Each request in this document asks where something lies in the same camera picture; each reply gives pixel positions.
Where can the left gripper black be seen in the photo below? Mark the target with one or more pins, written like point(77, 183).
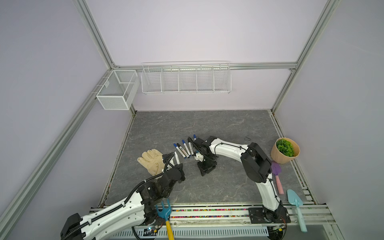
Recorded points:
point(178, 166)

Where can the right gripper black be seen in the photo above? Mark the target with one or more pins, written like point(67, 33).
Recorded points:
point(203, 169)

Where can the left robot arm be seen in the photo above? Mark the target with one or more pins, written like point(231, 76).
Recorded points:
point(138, 208)

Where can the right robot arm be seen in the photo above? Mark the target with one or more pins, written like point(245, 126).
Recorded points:
point(258, 168)

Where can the beige cloth glove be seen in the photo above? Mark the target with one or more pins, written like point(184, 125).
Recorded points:
point(152, 160)

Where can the potted green plant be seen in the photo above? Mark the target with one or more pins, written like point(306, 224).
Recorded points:
point(285, 150)

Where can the light blue garden trowel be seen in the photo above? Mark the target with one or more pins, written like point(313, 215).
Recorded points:
point(296, 201)

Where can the white mesh cube basket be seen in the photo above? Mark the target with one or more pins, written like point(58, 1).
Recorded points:
point(119, 90)

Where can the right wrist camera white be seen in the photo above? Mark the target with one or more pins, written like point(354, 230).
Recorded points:
point(199, 157)

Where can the blue garden rake yellow handle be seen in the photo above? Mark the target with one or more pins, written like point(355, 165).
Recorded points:
point(165, 213)

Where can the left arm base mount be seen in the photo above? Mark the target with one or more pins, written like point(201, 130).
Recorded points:
point(153, 219)

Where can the purple trowel pink handle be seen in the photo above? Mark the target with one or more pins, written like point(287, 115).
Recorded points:
point(276, 170)

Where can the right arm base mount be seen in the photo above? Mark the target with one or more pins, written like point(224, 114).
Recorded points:
point(263, 215)

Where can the white wire wall shelf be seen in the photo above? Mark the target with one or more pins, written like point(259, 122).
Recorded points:
point(186, 77)

